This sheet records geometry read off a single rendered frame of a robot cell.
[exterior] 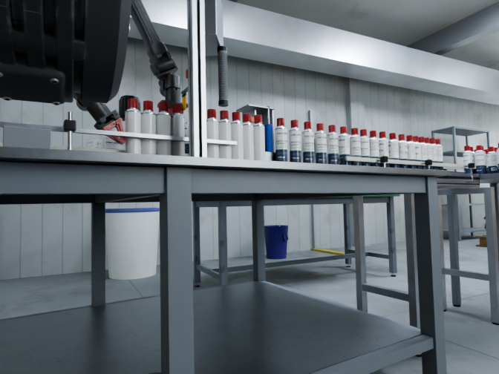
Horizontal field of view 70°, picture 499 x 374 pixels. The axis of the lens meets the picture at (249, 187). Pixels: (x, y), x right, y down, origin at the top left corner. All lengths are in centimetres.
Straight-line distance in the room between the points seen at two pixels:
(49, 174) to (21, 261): 381
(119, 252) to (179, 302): 303
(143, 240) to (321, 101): 366
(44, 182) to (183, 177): 28
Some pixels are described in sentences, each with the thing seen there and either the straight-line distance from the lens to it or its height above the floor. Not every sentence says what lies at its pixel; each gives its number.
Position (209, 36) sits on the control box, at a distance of 130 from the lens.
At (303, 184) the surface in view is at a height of 77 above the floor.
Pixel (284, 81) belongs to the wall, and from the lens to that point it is 572.
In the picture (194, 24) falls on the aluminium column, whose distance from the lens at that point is 128.
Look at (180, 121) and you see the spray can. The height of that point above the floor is 102.
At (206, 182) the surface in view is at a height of 78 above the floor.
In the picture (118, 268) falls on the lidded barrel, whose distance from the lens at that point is 390.
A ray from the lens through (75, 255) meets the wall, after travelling 456.
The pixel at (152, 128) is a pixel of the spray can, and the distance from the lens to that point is 127.
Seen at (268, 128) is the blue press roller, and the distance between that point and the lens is 155.
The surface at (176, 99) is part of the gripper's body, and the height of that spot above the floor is 112.
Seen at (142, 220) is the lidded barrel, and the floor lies 59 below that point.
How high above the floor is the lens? 72
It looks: 3 degrees up
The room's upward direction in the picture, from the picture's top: 1 degrees counter-clockwise
